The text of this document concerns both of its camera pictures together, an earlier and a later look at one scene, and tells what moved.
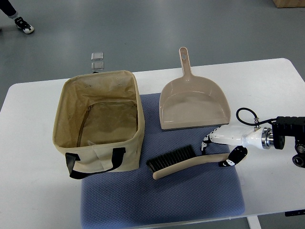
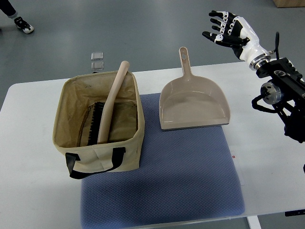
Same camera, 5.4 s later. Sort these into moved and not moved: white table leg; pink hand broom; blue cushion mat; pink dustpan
Moved: pink hand broom
Not moved: white table leg; blue cushion mat; pink dustpan
